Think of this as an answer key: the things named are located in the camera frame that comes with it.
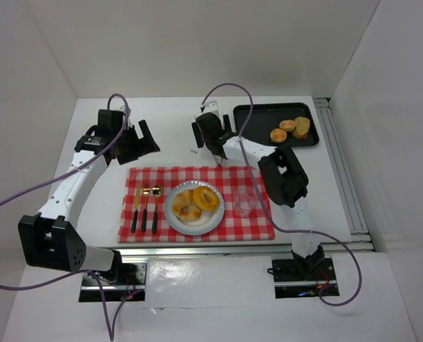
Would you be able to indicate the black baking tray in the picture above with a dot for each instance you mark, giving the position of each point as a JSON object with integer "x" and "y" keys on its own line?
{"x": 266, "y": 117}

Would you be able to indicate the clear drinking glass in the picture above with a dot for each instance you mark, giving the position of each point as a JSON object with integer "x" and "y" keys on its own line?
{"x": 244, "y": 201}

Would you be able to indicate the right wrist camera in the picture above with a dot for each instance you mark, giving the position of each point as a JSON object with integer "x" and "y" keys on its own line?
{"x": 210, "y": 107}

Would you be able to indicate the small round bun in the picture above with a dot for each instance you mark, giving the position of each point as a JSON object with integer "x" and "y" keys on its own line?
{"x": 278, "y": 135}
{"x": 287, "y": 125}

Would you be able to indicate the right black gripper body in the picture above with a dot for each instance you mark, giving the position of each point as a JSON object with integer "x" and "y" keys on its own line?
{"x": 211, "y": 132}

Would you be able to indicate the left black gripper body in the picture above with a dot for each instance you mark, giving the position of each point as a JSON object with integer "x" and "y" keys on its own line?
{"x": 133, "y": 143}

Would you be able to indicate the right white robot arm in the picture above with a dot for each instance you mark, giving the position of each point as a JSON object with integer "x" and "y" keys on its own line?
{"x": 284, "y": 179}

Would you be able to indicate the silver metal tongs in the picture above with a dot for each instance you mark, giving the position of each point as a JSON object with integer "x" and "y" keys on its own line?
{"x": 220, "y": 160}

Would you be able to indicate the red checkered cloth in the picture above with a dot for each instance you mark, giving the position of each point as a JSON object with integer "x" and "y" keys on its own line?
{"x": 227, "y": 180}

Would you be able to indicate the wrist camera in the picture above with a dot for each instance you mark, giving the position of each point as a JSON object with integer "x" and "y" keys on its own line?
{"x": 125, "y": 110}
{"x": 210, "y": 107}

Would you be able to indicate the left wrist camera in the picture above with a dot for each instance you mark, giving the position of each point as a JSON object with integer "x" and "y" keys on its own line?
{"x": 125, "y": 110}

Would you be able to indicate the aluminium rail frame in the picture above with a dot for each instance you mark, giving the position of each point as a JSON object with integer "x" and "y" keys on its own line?
{"x": 361, "y": 238}

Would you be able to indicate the large brown bagel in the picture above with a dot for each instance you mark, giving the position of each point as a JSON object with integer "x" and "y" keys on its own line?
{"x": 184, "y": 207}

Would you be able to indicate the gold fork black handle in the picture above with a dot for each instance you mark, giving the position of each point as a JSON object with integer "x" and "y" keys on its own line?
{"x": 146, "y": 194}

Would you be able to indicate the white grey-rimmed plate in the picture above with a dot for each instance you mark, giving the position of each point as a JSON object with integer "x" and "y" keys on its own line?
{"x": 208, "y": 220}

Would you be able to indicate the baguette bread slice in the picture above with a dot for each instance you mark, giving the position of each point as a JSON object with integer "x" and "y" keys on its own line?
{"x": 302, "y": 127}

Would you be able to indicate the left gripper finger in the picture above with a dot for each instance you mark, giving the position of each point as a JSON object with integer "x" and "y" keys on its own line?
{"x": 147, "y": 141}
{"x": 122, "y": 155}

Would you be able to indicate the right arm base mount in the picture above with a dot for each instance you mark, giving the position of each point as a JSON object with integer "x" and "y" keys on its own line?
{"x": 289, "y": 283}

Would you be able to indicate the gold spoon black handle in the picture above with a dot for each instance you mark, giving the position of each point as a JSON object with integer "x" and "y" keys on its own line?
{"x": 157, "y": 193}

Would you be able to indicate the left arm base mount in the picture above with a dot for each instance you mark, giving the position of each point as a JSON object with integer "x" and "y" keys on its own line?
{"x": 127, "y": 286}

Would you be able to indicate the glazed ring donut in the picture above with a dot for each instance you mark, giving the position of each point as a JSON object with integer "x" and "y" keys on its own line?
{"x": 205, "y": 198}

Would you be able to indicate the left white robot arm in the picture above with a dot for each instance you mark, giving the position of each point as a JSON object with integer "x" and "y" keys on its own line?
{"x": 49, "y": 238}

